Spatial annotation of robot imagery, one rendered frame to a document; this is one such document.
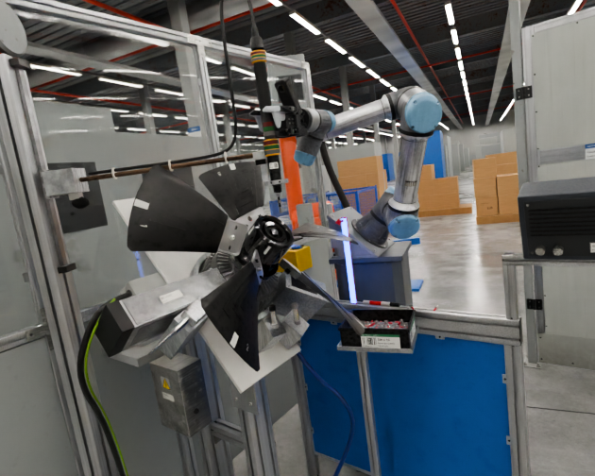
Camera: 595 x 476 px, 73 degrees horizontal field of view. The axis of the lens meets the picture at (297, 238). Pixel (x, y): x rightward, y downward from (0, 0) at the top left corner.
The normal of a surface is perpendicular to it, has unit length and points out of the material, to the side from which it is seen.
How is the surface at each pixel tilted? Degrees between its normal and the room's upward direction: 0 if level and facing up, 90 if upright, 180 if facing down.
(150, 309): 50
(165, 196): 76
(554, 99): 90
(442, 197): 90
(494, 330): 90
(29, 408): 90
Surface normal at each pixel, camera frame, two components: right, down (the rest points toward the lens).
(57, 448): 0.79, -0.02
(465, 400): -0.60, 0.20
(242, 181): -0.10, -0.63
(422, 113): 0.05, 0.41
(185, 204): 0.46, -0.11
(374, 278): -0.37, 0.19
